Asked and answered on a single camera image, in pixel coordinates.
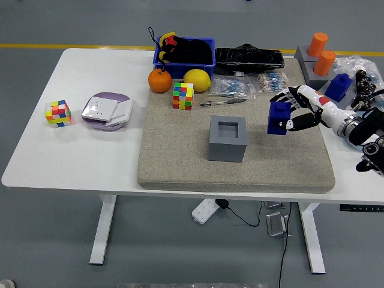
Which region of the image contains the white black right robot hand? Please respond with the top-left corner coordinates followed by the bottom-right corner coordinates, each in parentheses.
top-left (269, 85), bottom-right (350, 133)

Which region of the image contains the blue square seal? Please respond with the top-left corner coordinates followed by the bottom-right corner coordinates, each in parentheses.
top-left (266, 101), bottom-right (292, 136)
top-left (325, 73), bottom-right (352, 103)

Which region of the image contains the grey square seal holder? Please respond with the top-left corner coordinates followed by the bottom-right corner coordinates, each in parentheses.
top-left (208, 115), bottom-right (248, 163)
top-left (318, 80), bottom-right (358, 112)

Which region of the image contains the grey round-hole seal holder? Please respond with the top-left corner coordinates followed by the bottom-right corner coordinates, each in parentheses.
top-left (293, 44), bottom-right (319, 64)
top-left (301, 58), bottom-right (338, 91)

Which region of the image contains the orange cylinder seal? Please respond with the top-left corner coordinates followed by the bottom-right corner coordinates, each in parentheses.
top-left (313, 50), bottom-right (337, 76)
top-left (307, 32), bottom-right (329, 58)

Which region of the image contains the dark brown bead cluster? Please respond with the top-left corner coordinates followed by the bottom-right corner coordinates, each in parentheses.
top-left (355, 70), bottom-right (377, 104)

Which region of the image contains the clear plastic bag of parts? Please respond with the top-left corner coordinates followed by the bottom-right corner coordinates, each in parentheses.
top-left (332, 53), bottom-right (384, 91)

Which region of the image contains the bag of brown resistors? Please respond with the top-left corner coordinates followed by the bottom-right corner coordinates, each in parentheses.
top-left (256, 71), bottom-right (290, 92)

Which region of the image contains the black tray in plastic wrap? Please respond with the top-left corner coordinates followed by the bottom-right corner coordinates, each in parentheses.
top-left (214, 43), bottom-right (285, 76)

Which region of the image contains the bag of blue resistors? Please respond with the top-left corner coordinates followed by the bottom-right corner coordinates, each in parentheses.
top-left (211, 74), bottom-right (257, 100)

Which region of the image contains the silver black pen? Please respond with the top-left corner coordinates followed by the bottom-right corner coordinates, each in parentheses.
top-left (200, 98), bottom-right (248, 107)

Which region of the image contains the black table control panel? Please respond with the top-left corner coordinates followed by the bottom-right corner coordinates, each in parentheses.
top-left (339, 203), bottom-right (384, 212)

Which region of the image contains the white table leg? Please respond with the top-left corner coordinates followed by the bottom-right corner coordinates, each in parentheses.
top-left (298, 202), bottom-right (327, 274)
top-left (89, 194), bottom-right (118, 266)

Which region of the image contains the yellow lemon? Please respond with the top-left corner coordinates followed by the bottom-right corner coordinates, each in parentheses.
top-left (183, 68), bottom-right (212, 92)

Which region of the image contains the colourful stickerless puzzle cube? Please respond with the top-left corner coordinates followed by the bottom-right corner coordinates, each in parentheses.
top-left (172, 82), bottom-right (195, 111)

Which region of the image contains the blue plastic bin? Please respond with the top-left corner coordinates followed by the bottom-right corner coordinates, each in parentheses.
top-left (152, 37), bottom-right (216, 79)

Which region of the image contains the grey-brown mat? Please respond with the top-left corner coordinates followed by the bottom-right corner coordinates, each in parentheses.
top-left (137, 57), bottom-right (336, 194)

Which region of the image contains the white power strip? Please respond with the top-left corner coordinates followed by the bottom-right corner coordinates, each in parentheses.
top-left (191, 198), bottom-right (219, 225)

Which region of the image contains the orange fruit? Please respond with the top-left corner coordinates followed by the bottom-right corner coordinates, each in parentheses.
top-left (148, 68), bottom-right (172, 94)

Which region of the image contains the white-edged colourful puzzle cube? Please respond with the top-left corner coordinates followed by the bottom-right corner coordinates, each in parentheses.
top-left (44, 100), bottom-right (73, 129)

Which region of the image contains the small metal bracket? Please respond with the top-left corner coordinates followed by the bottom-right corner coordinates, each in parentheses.
top-left (263, 200), bottom-right (287, 210)

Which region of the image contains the large metal bracket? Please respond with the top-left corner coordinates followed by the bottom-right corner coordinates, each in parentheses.
top-left (265, 211), bottom-right (290, 238)

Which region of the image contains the thin black adaptor cable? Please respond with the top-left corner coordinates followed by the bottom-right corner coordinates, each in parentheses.
top-left (226, 201), bottom-right (264, 228)

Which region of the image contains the long black floor cable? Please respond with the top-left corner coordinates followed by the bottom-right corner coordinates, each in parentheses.
top-left (277, 203), bottom-right (293, 288)

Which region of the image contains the black lanyard cord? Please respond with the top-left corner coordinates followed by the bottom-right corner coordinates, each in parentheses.
top-left (147, 26), bottom-right (160, 49)

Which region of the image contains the small white switch panel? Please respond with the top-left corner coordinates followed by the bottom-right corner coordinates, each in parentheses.
top-left (106, 100), bottom-right (133, 127)

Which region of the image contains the large white switch panel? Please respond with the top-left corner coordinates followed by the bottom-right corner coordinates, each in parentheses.
top-left (81, 96), bottom-right (118, 124)

